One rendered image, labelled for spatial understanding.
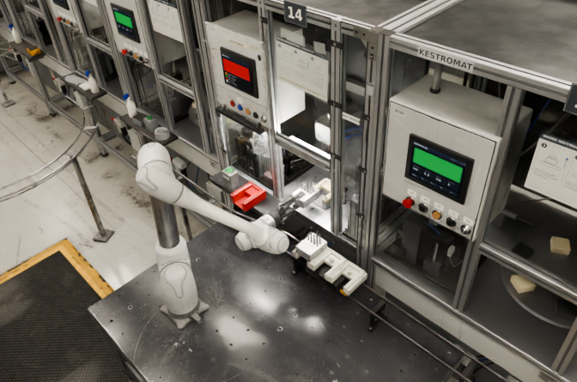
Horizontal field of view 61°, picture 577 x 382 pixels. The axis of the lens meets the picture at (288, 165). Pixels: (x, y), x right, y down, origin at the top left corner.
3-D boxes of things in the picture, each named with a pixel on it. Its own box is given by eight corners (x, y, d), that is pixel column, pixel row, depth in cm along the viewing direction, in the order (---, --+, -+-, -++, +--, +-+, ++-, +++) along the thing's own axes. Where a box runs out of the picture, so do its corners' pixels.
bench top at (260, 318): (89, 313, 251) (87, 308, 248) (245, 209, 309) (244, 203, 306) (302, 571, 164) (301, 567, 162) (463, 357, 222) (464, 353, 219)
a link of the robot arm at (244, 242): (259, 233, 245) (276, 239, 235) (236, 251, 237) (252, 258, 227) (252, 215, 241) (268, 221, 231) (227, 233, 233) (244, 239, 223)
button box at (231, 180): (223, 186, 284) (221, 170, 277) (233, 179, 288) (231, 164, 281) (232, 192, 279) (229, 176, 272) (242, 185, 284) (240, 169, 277)
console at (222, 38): (213, 104, 268) (200, 22, 241) (252, 85, 284) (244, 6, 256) (265, 131, 244) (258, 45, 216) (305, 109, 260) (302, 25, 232)
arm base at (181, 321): (185, 336, 233) (183, 329, 230) (159, 309, 246) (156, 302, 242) (215, 312, 243) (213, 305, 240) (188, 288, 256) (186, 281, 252)
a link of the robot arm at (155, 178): (186, 190, 202) (181, 171, 212) (150, 170, 191) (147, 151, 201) (167, 211, 205) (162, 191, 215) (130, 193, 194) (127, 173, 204)
